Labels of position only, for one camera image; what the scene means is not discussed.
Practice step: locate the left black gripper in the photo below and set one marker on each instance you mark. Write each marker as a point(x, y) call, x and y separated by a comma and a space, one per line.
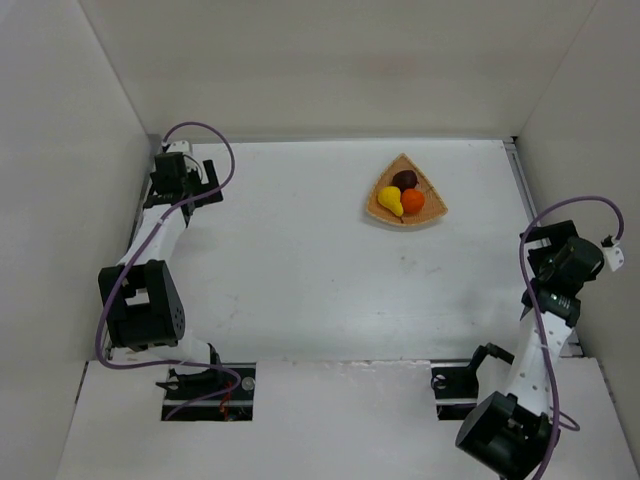
point(208, 182)

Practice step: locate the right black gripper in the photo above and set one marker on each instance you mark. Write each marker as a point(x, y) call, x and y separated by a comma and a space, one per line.
point(542, 245)

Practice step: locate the fake orange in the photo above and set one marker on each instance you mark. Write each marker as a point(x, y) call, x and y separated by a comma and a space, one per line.
point(412, 201)

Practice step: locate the fake yellow pear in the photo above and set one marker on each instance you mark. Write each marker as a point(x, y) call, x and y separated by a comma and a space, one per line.
point(390, 199)

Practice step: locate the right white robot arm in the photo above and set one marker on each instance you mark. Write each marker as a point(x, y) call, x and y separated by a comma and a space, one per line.
point(510, 430)

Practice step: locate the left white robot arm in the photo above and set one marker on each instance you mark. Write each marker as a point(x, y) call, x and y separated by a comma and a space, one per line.
point(144, 311)

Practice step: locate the woven triangular fruit bowl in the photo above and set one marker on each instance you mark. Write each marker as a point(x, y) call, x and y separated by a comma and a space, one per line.
point(433, 209)

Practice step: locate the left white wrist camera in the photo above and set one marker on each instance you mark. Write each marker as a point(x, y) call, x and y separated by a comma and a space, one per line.
point(180, 146)

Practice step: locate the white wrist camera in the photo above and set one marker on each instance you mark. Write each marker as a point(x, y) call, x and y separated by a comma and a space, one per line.
point(612, 253)
point(180, 146)

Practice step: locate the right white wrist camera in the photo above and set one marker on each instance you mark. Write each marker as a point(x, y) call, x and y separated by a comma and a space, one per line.
point(612, 253)

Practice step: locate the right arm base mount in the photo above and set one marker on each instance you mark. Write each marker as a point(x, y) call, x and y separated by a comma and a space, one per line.
point(455, 386)

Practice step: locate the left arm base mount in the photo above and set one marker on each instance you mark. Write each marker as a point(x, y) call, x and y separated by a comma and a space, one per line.
point(202, 396)

